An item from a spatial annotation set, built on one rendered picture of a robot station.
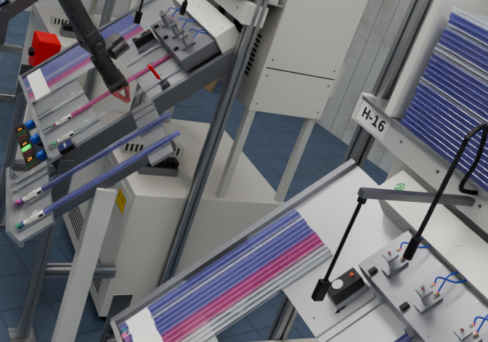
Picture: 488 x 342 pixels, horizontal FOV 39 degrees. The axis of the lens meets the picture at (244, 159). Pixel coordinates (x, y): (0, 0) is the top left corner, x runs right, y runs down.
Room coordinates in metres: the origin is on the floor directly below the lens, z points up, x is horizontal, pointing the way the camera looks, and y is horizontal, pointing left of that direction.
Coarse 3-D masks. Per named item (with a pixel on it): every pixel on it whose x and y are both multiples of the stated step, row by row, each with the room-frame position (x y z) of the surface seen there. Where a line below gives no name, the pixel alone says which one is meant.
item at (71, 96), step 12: (72, 84) 2.38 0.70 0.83; (48, 96) 2.36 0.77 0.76; (60, 96) 2.34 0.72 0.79; (72, 96) 2.31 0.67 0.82; (84, 96) 2.29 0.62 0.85; (36, 108) 2.31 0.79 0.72; (48, 108) 2.28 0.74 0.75; (60, 108) 2.26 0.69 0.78; (72, 108) 2.24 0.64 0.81; (48, 120) 2.22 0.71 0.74; (72, 120) 2.17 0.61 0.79; (84, 120) 2.15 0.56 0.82; (48, 132) 2.14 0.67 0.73; (60, 132) 2.12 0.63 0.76; (84, 132) 2.08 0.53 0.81
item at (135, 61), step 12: (156, 0) 2.78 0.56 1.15; (168, 0) 2.74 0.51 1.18; (144, 12) 2.72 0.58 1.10; (156, 12) 2.68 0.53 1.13; (168, 12) 2.65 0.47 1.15; (144, 24) 2.63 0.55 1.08; (156, 36) 2.51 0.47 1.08; (132, 48) 2.49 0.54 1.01; (156, 48) 2.43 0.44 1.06; (132, 60) 2.40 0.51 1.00; (144, 60) 2.38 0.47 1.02; (156, 60) 2.36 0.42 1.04; (168, 60) 2.33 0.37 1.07; (132, 72) 2.33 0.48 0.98; (156, 72) 2.29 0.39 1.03; (180, 72) 2.24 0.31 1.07; (144, 84) 2.24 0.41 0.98; (156, 84) 2.22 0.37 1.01
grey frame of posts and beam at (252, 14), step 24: (216, 0) 2.38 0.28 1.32; (240, 0) 2.24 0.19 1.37; (264, 0) 2.23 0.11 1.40; (240, 48) 2.22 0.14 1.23; (240, 72) 2.23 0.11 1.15; (24, 96) 2.57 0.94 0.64; (144, 96) 2.85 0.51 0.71; (216, 120) 2.22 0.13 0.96; (216, 144) 2.23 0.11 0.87; (0, 192) 2.56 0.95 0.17; (192, 192) 2.21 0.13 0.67; (0, 216) 2.57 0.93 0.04; (192, 216) 2.23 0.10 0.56; (48, 240) 1.95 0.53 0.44; (168, 264) 2.21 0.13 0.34; (24, 312) 1.94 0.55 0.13; (24, 336) 1.95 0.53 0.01
